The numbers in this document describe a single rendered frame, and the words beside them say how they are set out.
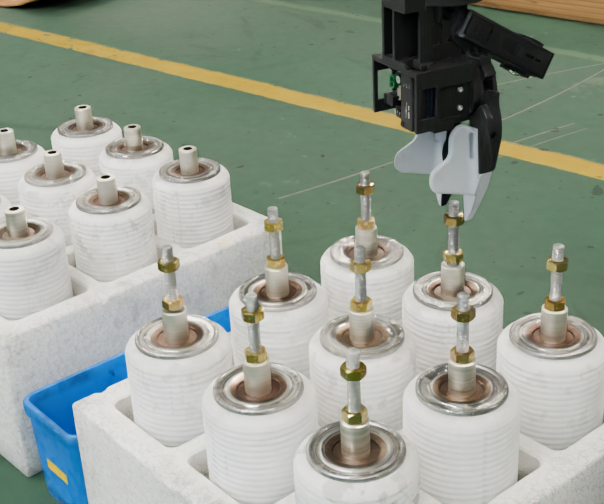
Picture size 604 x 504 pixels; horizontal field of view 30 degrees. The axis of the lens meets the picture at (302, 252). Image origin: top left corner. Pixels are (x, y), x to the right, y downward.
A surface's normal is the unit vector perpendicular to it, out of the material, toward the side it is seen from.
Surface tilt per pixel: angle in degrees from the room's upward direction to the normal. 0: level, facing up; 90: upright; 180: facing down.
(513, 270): 0
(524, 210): 0
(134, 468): 90
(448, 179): 84
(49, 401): 88
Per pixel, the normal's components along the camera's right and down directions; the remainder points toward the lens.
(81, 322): 0.67, 0.30
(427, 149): 0.40, 0.47
